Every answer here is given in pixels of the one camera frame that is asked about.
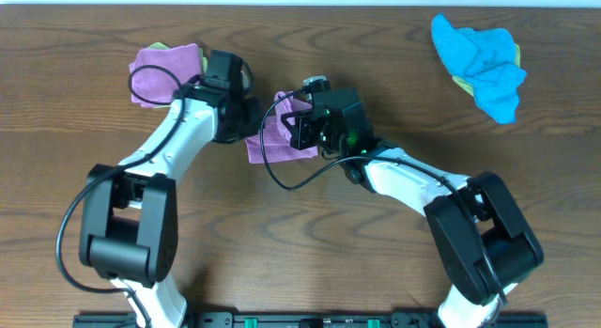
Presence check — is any right black cable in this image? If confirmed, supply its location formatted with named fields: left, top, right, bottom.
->
left=258, top=86, right=511, bottom=315

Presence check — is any crumpled blue cloth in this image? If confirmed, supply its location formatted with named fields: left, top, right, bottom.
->
left=431, top=13, right=527, bottom=125

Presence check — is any folded purple cloth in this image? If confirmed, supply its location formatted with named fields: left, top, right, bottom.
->
left=129, top=42, right=208, bottom=108

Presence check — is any green cloth under blue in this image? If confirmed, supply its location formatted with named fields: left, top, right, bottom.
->
left=452, top=44, right=521, bottom=97

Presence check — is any purple microfiber cloth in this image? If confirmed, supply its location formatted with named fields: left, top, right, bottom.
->
left=245, top=97, right=318, bottom=164

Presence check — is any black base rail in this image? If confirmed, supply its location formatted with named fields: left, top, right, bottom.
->
left=72, top=311, right=549, bottom=328

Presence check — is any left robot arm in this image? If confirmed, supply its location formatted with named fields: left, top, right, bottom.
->
left=79, top=84, right=261, bottom=327

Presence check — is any folded green cloth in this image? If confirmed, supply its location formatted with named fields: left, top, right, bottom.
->
left=138, top=42, right=208, bottom=103

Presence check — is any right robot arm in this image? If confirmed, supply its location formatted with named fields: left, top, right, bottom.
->
left=280, top=107, right=544, bottom=327

